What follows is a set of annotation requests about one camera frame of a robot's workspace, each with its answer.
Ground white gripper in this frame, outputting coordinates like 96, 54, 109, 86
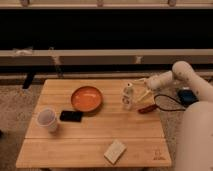
132, 75, 161, 102

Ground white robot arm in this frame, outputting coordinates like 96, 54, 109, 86
137, 61, 213, 171

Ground wooden folding table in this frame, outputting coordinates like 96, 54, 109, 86
16, 79, 171, 168

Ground orange bowl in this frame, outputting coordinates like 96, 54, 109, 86
71, 86, 103, 112

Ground black cable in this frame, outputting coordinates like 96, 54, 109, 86
153, 93, 188, 112

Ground white paper cup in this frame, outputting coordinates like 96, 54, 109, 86
36, 108, 58, 133

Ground beige sponge block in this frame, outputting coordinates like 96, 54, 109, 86
104, 140, 126, 164

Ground black smartphone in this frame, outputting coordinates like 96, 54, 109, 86
60, 111, 83, 122

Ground blue power adapter box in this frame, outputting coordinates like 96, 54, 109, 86
177, 89, 198, 106

